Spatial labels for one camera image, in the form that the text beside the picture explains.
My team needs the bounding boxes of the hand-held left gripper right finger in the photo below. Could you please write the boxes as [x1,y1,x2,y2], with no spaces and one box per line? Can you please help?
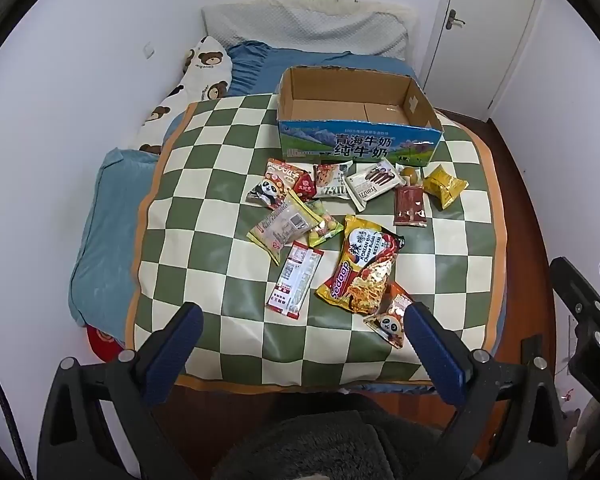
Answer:
[404,301,571,480]

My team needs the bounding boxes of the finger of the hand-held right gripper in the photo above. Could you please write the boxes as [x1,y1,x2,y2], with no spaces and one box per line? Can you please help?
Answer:
[549,256,600,322]

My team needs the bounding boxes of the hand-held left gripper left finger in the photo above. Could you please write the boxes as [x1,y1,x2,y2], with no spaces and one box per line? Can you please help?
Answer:
[37,301,204,480]

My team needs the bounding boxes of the large orange panda snack packet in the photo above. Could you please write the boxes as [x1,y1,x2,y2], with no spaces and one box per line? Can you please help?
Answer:
[246,158,306,209]

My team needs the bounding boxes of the printed cardboard box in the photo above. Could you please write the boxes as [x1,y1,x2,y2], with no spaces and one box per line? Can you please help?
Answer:
[276,65,445,168]

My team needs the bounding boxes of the small orange panda snack packet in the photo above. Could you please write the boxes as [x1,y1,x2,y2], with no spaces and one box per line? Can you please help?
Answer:
[363,281,421,350]

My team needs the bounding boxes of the red cloth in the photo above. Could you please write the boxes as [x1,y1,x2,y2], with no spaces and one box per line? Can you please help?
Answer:
[85,324,126,363]

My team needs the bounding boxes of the instant noodle packet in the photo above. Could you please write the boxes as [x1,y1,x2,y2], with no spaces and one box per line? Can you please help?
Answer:
[314,214,407,317]

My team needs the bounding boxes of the green checkered blanket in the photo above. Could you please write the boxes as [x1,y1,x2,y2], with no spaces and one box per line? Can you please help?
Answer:
[125,92,506,396]

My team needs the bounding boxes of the blue quilt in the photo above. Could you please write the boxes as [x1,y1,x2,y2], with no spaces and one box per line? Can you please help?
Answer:
[69,147,163,328]

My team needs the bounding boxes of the long red white packet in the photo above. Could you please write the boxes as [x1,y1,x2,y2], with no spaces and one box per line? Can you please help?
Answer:
[265,241,325,320]

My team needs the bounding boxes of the dark red sausage packet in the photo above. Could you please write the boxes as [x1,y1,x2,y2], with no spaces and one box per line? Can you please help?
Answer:
[393,185,427,228]

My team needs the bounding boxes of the clear yellow-edged snack packet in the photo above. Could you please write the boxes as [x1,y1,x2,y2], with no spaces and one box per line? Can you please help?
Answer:
[246,195,317,266]

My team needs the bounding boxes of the yellow snack packet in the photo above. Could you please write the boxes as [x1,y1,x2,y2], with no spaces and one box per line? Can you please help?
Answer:
[422,164,469,211]

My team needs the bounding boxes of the green candy packet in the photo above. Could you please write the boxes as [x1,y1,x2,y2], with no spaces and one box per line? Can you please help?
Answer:
[305,199,345,248]

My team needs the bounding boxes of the white chocolate wafer packet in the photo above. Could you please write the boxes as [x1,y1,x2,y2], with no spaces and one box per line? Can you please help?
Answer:
[345,159,405,212]

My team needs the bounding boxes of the white cookie packet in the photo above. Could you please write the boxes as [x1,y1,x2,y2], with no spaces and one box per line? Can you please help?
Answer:
[312,161,355,200]

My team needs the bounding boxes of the small red snack packet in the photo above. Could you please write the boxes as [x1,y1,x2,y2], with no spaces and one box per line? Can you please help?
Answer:
[291,172,317,202]

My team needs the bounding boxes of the white door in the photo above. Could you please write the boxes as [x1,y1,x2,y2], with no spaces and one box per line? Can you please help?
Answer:
[426,0,544,122]

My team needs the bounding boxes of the bear print pillow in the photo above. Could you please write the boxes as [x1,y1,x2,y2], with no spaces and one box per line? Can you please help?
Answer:
[135,35,233,156]

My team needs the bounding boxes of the blue ruffled pillow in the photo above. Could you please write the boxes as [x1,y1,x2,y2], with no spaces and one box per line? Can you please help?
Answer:
[227,42,282,97]

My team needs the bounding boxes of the blue bedsheet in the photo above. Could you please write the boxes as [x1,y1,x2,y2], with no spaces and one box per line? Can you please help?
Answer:
[279,49,421,86]

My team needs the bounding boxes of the white pillow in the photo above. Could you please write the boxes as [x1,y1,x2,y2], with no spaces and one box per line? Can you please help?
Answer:
[200,0,416,61]

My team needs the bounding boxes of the black cable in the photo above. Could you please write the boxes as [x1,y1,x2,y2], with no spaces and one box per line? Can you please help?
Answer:
[0,347,34,480]

